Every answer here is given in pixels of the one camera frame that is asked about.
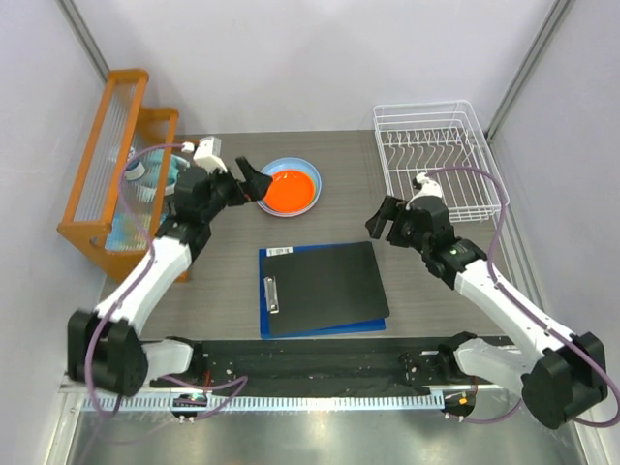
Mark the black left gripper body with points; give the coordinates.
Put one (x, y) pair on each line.
(225, 191)

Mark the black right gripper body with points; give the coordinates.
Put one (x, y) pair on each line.
(408, 236)

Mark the orange plate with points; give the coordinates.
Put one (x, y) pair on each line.
(291, 191)

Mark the blue plate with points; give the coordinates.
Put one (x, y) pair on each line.
(292, 163)

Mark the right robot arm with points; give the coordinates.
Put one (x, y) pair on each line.
(558, 374)

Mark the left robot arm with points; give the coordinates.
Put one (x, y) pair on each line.
(135, 315)

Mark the orange wooden shelf rack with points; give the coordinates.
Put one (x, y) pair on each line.
(121, 121)

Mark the teal scrub brush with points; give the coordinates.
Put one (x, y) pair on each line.
(146, 185)

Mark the white and teal bowl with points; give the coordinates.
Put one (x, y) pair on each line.
(176, 166)

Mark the small white blue jar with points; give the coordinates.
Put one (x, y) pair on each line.
(135, 168)

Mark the blue folder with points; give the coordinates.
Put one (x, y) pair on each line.
(319, 331)

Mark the black clipboard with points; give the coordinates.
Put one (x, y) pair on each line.
(324, 286)

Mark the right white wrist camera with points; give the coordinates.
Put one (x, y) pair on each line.
(425, 186)

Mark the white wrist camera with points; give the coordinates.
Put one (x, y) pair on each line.
(205, 154)
(425, 186)

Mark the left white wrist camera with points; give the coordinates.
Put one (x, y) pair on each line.
(205, 154)

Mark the white wire dish rack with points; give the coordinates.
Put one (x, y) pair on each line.
(443, 137)

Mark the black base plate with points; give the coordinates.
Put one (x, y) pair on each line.
(325, 368)

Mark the aluminium frame rail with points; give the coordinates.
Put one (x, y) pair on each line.
(370, 367)

